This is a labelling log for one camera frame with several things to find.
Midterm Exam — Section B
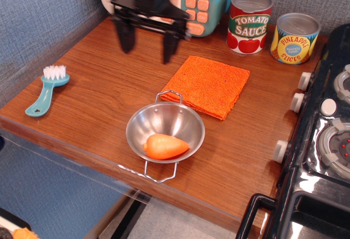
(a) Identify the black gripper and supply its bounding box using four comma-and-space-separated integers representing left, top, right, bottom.
111, 0, 191, 64

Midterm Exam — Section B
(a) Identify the blue dish brush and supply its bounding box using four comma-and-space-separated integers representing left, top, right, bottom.
25, 65, 70, 117

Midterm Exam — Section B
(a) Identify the orange folded towel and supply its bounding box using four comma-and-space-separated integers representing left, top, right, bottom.
161, 56, 250, 120

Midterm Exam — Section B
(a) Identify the tomato sauce can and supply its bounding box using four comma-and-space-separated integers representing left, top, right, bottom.
226, 0, 273, 55

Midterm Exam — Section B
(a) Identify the orange plastic carrot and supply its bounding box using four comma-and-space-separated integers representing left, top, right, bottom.
143, 134, 189, 160

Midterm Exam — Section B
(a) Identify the pineapple slices can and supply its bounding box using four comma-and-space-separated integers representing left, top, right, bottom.
270, 13, 321, 65

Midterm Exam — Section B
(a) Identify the black toy stove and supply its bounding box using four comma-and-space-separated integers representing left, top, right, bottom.
236, 24, 349, 238

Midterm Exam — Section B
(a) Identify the orange plush object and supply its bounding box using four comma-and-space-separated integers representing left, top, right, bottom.
1, 228, 39, 239

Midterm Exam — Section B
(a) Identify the steel bowl with handles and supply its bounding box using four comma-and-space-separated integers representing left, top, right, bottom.
126, 90, 206, 183

